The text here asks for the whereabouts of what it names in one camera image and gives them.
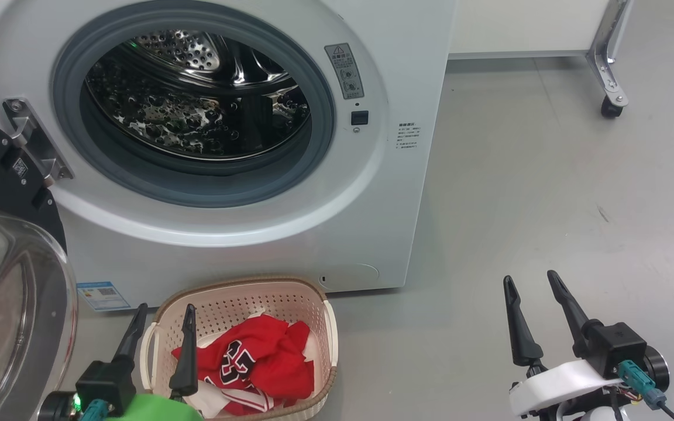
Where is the white cart with metal leg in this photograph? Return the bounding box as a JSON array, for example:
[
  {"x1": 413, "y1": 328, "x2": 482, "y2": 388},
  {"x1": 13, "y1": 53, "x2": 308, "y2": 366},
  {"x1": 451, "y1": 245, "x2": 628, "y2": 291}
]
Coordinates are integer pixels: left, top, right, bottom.
[{"x1": 448, "y1": 0, "x2": 634, "y2": 120}]

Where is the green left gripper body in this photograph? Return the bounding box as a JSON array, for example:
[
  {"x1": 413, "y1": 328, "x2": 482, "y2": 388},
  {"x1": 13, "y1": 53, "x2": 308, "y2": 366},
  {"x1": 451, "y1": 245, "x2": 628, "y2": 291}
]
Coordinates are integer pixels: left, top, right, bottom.
[{"x1": 105, "y1": 393, "x2": 205, "y2": 421}]

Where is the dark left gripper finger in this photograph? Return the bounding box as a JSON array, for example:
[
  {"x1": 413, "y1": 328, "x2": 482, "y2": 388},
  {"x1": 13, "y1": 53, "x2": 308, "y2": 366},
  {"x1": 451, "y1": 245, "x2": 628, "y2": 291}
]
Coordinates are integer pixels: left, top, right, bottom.
[
  {"x1": 111, "y1": 303, "x2": 149, "y2": 367},
  {"x1": 168, "y1": 303, "x2": 199, "y2": 402}
]

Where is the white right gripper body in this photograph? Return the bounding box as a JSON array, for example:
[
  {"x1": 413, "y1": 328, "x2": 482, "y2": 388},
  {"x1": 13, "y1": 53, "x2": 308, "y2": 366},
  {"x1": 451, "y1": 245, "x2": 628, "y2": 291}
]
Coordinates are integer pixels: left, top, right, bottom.
[{"x1": 508, "y1": 358, "x2": 625, "y2": 421}]

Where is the red basketball jersey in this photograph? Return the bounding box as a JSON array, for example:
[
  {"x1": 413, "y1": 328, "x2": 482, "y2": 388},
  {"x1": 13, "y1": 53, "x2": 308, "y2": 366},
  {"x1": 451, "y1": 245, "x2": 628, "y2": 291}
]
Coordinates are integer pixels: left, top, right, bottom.
[{"x1": 171, "y1": 315, "x2": 316, "y2": 416}]

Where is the cream perforated laundry basket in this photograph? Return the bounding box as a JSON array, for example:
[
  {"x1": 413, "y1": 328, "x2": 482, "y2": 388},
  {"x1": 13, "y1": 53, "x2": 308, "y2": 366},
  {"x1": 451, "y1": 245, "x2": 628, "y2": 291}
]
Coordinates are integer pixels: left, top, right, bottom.
[{"x1": 139, "y1": 275, "x2": 338, "y2": 421}]

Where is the white washing machine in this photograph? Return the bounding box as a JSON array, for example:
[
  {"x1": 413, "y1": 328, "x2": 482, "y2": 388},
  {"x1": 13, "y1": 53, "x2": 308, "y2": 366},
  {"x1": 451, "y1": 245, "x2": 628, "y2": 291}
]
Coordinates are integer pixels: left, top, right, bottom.
[{"x1": 0, "y1": 0, "x2": 457, "y2": 312}]

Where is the blue energy label sticker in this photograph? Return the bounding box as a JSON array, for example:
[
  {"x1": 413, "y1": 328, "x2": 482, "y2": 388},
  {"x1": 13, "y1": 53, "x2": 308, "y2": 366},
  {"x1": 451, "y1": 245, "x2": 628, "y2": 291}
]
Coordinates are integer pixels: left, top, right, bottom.
[{"x1": 76, "y1": 281, "x2": 132, "y2": 312}]

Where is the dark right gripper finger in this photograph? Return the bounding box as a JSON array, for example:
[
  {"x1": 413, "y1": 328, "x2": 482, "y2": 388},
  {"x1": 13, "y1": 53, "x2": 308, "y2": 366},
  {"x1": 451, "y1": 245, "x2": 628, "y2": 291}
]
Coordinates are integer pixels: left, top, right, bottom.
[
  {"x1": 546, "y1": 270, "x2": 594, "y2": 358},
  {"x1": 502, "y1": 275, "x2": 545, "y2": 367}
]

